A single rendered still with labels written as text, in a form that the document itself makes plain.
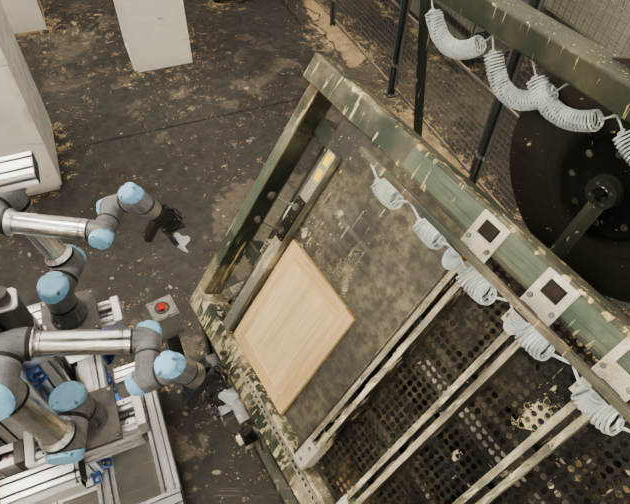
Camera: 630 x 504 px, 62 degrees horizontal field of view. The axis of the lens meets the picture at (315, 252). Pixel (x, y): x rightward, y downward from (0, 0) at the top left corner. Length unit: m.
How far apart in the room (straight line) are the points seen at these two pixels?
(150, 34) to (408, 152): 4.25
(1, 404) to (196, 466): 1.70
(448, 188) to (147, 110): 4.00
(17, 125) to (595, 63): 3.59
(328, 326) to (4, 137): 2.98
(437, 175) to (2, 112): 3.22
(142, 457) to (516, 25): 2.53
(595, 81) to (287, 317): 1.34
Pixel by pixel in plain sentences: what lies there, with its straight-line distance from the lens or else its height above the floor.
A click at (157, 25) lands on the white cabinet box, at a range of 5.64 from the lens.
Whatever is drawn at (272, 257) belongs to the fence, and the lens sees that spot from 2.18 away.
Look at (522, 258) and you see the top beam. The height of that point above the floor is 1.90.
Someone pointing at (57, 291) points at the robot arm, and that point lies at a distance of 2.28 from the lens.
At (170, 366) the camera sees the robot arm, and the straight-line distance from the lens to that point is 1.52.
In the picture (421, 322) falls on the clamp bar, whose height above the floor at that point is 1.58.
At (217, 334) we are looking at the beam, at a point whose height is 0.86.
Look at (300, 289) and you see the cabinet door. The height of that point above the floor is 1.26.
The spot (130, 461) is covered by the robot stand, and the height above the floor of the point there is 0.21.
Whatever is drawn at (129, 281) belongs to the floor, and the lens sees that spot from 3.85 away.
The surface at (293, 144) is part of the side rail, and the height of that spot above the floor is 1.60.
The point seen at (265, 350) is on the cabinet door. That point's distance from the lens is 2.27.
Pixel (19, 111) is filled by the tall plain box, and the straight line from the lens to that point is 4.21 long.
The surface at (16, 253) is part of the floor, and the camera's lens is 4.31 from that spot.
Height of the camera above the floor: 2.96
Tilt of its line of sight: 50 degrees down
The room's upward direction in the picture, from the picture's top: 3 degrees clockwise
